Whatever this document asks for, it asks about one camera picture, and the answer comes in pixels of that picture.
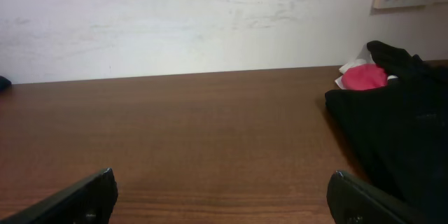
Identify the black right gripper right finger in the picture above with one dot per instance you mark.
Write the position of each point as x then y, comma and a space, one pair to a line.
354, 201

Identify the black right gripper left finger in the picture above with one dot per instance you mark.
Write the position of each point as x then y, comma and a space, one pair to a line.
90, 200

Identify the black clothes pile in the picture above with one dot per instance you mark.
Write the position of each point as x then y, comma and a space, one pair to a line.
399, 132

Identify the red garment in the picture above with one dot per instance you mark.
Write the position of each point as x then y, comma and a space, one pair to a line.
364, 77

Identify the white garment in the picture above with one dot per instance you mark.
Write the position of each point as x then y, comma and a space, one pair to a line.
363, 58

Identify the folded dark blue garment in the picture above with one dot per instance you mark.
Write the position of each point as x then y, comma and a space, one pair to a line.
4, 83

